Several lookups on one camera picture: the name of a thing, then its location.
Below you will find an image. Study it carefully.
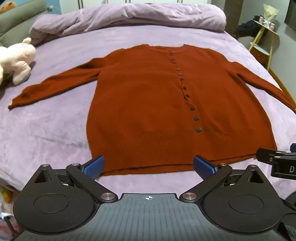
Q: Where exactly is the side table with yellow legs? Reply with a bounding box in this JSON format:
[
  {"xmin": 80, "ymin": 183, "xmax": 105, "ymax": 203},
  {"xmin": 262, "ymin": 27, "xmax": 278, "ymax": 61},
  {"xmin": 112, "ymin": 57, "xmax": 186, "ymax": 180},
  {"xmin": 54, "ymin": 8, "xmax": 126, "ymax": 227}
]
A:
[{"xmin": 248, "ymin": 20, "xmax": 281, "ymax": 71}]

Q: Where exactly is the dark clothes pile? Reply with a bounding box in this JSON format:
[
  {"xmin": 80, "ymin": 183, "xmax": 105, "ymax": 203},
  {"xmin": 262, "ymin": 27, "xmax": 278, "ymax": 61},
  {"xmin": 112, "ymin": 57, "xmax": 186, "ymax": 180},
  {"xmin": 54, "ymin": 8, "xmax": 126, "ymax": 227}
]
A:
[{"xmin": 236, "ymin": 20, "xmax": 262, "ymax": 39}]

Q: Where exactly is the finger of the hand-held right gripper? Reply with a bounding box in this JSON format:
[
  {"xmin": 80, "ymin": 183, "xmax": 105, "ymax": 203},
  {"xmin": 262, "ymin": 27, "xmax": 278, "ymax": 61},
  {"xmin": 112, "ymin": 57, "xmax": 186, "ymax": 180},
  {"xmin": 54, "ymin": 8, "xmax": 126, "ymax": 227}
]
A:
[{"xmin": 256, "ymin": 148, "xmax": 296, "ymax": 166}]

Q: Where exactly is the brown wooden pillar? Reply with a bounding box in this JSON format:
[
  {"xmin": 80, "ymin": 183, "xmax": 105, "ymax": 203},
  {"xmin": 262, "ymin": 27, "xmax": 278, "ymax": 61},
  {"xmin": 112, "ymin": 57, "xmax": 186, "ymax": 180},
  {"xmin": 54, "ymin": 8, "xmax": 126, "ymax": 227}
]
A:
[{"xmin": 223, "ymin": 0, "xmax": 246, "ymax": 39}]

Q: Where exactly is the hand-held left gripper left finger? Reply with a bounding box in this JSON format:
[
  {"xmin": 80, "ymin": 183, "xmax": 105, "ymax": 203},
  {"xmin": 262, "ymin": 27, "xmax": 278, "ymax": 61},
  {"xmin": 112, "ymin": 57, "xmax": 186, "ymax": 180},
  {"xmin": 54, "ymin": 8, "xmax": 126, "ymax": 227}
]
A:
[{"xmin": 30, "ymin": 155, "xmax": 118, "ymax": 204}]

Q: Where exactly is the cream paper bouquet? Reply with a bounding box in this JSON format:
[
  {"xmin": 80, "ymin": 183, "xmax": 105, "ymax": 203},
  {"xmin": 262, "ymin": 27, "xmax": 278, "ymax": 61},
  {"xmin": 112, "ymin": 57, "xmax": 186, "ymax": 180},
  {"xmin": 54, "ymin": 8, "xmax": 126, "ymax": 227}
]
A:
[{"xmin": 261, "ymin": 3, "xmax": 278, "ymax": 25}]

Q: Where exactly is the rust red buttoned cardigan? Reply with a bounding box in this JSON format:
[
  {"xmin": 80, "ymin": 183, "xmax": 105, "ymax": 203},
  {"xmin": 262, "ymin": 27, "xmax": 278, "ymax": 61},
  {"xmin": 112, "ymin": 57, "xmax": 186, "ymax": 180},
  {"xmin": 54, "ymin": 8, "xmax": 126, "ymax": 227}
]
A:
[{"xmin": 8, "ymin": 44, "xmax": 296, "ymax": 176}]

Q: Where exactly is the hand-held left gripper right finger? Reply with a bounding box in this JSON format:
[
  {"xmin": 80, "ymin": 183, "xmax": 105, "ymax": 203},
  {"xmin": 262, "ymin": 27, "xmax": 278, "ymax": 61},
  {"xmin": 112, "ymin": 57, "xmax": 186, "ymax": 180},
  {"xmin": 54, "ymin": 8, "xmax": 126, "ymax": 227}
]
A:
[{"xmin": 179, "ymin": 155, "xmax": 269, "ymax": 204}]

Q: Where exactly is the purple duvet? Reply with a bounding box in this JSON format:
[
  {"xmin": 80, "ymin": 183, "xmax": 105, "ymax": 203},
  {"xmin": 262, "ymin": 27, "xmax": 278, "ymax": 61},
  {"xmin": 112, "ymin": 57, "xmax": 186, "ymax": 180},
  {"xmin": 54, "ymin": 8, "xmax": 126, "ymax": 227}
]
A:
[{"xmin": 29, "ymin": 2, "xmax": 226, "ymax": 47}]

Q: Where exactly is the orange plush toy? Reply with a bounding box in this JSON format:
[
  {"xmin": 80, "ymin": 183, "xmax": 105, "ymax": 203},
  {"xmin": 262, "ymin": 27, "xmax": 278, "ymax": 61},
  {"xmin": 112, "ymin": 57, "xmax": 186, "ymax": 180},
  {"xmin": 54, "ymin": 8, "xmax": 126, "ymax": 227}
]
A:
[{"xmin": 0, "ymin": 1, "xmax": 14, "ymax": 14}]

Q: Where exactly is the pink plush toy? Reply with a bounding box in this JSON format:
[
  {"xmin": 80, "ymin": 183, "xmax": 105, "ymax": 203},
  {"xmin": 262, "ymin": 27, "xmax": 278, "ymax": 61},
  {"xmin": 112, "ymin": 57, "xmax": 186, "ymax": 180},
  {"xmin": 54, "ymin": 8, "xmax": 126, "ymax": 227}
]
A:
[{"xmin": 0, "ymin": 37, "xmax": 37, "ymax": 86}]

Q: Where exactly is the colourful printed cloth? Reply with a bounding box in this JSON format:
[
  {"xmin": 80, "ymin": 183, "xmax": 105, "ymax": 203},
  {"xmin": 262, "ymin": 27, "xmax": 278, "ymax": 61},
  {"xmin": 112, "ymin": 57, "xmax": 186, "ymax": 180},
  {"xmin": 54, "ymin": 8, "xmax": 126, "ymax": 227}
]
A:
[{"xmin": 0, "ymin": 183, "xmax": 17, "ymax": 232}]

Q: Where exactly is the green pillow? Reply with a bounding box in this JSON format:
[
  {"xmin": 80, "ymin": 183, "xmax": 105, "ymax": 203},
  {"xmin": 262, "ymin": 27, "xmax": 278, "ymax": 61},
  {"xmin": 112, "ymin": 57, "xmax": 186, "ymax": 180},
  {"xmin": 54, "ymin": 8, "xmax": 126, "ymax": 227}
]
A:
[{"xmin": 0, "ymin": 0, "xmax": 47, "ymax": 47}]

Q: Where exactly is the wall-mounted black screen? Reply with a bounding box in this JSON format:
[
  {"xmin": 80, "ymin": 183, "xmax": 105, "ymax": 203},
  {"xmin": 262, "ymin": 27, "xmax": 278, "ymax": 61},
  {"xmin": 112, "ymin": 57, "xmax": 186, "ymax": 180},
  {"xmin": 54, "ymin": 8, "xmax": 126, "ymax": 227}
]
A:
[{"xmin": 284, "ymin": 0, "xmax": 296, "ymax": 25}]

